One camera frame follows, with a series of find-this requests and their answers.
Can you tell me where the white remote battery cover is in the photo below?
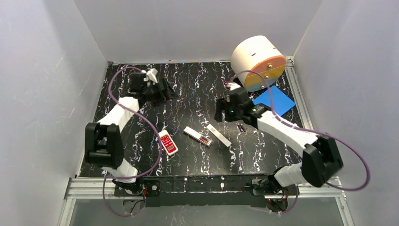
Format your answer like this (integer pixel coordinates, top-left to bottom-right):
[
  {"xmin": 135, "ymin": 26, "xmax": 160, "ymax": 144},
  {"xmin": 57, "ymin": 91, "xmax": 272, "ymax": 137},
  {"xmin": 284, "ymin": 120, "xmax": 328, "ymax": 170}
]
[{"xmin": 206, "ymin": 124, "xmax": 231, "ymax": 147}]

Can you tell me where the red orange battery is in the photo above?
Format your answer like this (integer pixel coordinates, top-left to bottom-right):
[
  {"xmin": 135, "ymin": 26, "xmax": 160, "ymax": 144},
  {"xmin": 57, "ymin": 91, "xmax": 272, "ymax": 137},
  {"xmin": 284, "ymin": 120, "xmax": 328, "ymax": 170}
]
[{"xmin": 200, "ymin": 136, "xmax": 210, "ymax": 144}]

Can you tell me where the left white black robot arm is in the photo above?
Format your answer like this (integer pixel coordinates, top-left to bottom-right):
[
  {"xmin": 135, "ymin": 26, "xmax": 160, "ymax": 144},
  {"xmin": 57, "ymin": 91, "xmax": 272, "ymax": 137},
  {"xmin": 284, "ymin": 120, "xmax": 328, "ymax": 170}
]
[{"xmin": 84, "ymin": 68, "xmax": 177, "ymax": 195}]

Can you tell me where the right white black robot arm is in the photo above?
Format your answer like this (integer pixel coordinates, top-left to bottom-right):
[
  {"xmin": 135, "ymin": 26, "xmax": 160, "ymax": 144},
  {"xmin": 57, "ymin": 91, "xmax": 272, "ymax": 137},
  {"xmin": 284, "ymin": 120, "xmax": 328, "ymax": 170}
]
[{"xmin": 214, "ymin": 83, "xmax": 343, "ymax": 196}]

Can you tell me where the red white remote control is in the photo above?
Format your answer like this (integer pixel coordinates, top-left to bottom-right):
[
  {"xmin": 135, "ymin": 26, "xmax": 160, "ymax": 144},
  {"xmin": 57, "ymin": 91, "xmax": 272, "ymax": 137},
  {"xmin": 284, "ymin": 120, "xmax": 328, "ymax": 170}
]
[{"xmin": 159, "ymin": 129, "xmax": 179, "ymax": 156}]

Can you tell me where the blue square plate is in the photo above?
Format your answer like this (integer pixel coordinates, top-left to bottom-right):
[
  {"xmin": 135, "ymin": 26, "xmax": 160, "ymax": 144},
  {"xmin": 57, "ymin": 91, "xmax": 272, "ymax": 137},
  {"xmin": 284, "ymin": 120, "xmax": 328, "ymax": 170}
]
[{"xmin": 253, "ymin": 86, "xmax": 295, "ymax": 116}]

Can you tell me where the white cylindrical drum box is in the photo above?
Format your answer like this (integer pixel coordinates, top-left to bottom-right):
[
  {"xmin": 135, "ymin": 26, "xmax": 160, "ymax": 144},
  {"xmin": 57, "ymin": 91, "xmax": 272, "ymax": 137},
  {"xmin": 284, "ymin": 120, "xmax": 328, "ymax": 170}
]
[{"xmin": 231, "ymin": 35, "xmax": 287, "ymax": 92}]

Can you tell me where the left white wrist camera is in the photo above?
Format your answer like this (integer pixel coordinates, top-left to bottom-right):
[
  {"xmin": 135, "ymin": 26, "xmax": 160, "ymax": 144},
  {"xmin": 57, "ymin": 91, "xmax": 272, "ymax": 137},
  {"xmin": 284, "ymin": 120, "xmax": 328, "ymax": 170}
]
[{"xmin": 145, "ymin": 68, "xmax": 158, "ymax": 84}]

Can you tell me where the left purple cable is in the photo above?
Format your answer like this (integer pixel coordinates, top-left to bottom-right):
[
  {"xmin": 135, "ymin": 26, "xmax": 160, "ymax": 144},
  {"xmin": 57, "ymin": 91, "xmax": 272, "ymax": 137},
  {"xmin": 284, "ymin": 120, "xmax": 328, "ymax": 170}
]
[{"xmin": 103, "ymin": 66, "xmax": 163, "ymax": 218}]

